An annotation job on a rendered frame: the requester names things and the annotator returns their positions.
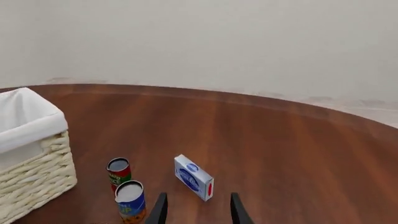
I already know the white and blue printed box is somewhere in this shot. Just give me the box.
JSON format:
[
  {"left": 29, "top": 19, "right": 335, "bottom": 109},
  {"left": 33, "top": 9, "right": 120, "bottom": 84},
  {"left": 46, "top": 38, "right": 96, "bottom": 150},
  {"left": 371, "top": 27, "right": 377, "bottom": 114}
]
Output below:
[{"left": 174, "top": 154, "right": 215, "bottom": 202}]

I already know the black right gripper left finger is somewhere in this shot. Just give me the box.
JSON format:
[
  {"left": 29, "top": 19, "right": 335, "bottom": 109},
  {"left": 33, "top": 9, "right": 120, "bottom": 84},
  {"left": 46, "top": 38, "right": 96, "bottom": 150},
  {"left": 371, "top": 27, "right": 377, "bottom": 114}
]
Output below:
[{"left": 146, "top": 192, "right": 169, "bottom": 224}]

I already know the white woven basket with liner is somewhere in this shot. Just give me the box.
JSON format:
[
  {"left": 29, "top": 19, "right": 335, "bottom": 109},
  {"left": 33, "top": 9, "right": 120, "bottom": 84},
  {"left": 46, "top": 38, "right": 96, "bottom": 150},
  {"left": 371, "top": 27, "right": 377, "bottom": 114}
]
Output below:
[{"left": 0, "top": 86, "right": 78, "bottom": 224}]

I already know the red and green sauce tin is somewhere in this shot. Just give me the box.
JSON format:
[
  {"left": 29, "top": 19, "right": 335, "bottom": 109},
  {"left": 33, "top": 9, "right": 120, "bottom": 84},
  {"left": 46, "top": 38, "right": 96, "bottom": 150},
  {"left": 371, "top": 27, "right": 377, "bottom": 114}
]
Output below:
[{"left": 106, "top": 157, "right": 132, "bottom": 194}]

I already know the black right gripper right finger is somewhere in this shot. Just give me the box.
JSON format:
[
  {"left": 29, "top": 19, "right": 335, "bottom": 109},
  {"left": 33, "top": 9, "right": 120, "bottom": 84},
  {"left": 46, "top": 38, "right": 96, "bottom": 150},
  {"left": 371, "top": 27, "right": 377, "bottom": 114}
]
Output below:
[{"left": 230, "top": 192, "right": 256, "bottom": 224}]

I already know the blue and orange soup tin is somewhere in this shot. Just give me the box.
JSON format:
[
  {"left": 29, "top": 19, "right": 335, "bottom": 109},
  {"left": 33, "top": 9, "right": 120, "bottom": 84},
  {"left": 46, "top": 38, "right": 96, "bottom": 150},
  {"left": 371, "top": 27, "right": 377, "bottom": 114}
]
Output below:
[{"left": 114, "top": 180, "right": 147, "bottom": 224}]

